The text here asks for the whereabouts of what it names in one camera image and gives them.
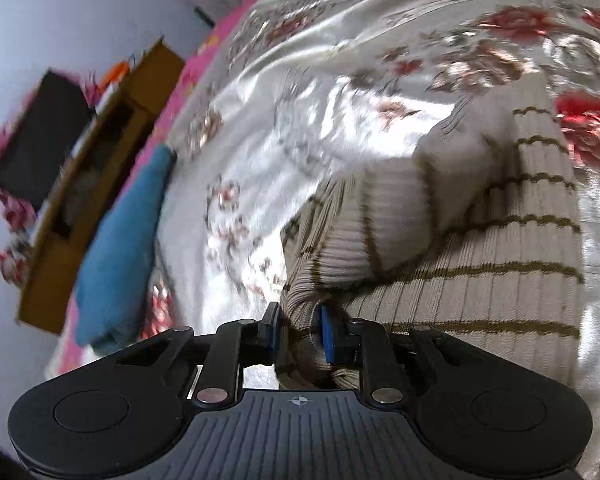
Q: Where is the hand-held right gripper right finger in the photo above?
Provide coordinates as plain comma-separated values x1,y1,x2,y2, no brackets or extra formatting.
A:
320,306,487,407

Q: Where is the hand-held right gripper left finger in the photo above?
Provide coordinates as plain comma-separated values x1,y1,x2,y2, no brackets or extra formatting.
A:
114,302,282,408

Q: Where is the beige striped knit sweater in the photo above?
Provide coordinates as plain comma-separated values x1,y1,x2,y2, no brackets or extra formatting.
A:
275,80,587,391

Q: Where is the blue folded cloth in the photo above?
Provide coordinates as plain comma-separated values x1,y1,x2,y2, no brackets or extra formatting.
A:
75,144,178,353

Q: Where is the wooden cabinet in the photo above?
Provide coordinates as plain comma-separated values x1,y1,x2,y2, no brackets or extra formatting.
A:
17,37,186,336

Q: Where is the pink floral bed sheet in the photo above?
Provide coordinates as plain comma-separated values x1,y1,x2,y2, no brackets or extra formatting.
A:
45,0,381,376

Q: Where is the black screen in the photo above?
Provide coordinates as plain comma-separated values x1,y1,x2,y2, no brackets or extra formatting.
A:
0,70,96,211

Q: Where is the orange object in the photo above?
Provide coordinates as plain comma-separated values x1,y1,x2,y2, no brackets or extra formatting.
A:
102,60,131,86

